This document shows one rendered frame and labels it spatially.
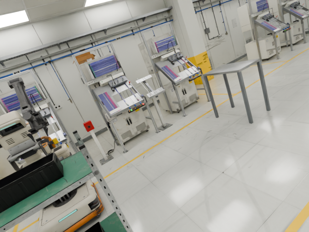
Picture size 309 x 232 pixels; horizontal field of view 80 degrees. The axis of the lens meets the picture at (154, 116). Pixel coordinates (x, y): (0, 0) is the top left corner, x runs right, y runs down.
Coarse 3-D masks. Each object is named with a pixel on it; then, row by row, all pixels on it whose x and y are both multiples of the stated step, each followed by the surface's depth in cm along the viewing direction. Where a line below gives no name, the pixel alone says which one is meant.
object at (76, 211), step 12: (84, 192) 210; (96, 192) 220; (60, 204) 207; (72, 204) 197; (84, 204) 194; (96, 204) 200; (48, 216) 193; (60, 216) 187; (72, 216) 189; (84, 216) 195; (48, 228) 181; (60, 228) 185; (72, 228) 190
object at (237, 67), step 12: (252, 60) 261; (216, 72) 279; (228, 72) 257; (240, 72) 243; (228, 84) 325; (240, 84) 249; (264, 84) 267; (264, 96) 273; (216, 108) 319; (252, 120) 264
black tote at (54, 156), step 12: (48, 156) 114; (24, 168) 109; (36, 168) 112; (48, 168) 100; (60, 168) 107; (0, 180) 105; (12, 180) 107; (24, 180) 96; (36, 180) 98; (48, 180) 101; (0, 192) 92; (12, 192) 94; (24, 192) 96; (0, 204) 92; (12, 204) 94
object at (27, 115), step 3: (33, 108) 150; (27, 111) 139; (33, 111) 148; (24, 114) 138; (27, 114) 139; (30, 114) 139; (33, 114) 149; (24, 117) 138; (27, 117) 138; (30, 117) 139; (33, 117) 143; (27, 120) 139; (30, 120) 141
